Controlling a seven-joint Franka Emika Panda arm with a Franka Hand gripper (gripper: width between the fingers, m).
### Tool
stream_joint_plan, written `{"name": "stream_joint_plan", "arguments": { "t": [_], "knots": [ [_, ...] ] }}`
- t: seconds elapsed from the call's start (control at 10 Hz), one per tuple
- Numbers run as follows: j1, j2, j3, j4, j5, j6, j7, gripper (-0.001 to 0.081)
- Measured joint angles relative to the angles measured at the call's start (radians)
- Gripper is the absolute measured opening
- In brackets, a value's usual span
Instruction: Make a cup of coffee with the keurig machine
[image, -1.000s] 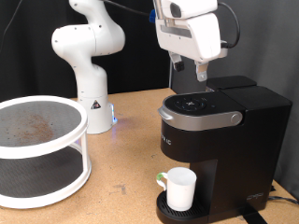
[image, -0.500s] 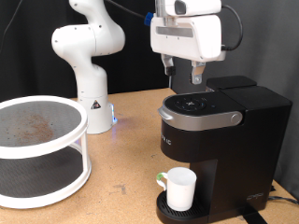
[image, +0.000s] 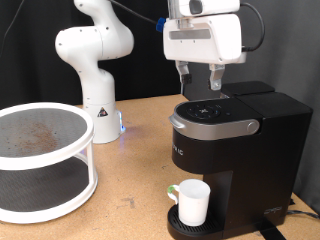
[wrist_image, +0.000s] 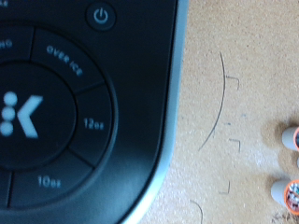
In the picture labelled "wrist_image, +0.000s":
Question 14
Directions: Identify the silver Keurig lid handle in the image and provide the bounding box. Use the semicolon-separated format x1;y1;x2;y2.
120;0;191;224

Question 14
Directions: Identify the black Keurig coffee machine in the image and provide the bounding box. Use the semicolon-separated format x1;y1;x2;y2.
0;0;191;224

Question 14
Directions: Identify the white orange rimmed coffee pod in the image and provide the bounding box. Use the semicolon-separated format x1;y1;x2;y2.
281;125;299;153
270;178;299;217

